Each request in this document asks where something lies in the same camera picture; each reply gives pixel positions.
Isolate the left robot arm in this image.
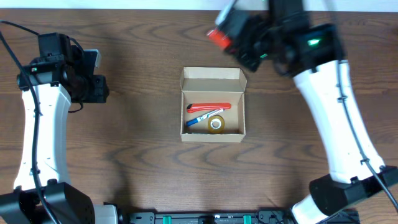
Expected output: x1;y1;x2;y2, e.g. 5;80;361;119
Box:
1;33;120;223

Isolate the blue whiteboard marker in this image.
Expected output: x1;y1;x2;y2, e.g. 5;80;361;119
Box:
185;109;225;126

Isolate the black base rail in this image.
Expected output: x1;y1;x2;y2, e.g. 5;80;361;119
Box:
122;209;288;224

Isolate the red black stapler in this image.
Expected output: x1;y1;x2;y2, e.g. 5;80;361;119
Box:
207;29;232;50

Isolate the yellow tape roll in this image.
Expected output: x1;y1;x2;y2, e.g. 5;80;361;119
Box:
208;115;225;134

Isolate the open cardboard box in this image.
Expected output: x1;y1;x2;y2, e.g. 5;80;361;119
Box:
180;67;247;142

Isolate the red utility knife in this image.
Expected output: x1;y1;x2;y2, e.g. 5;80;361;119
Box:
186;103;232;113

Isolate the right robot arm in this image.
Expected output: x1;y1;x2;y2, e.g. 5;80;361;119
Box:
215;1;397;223

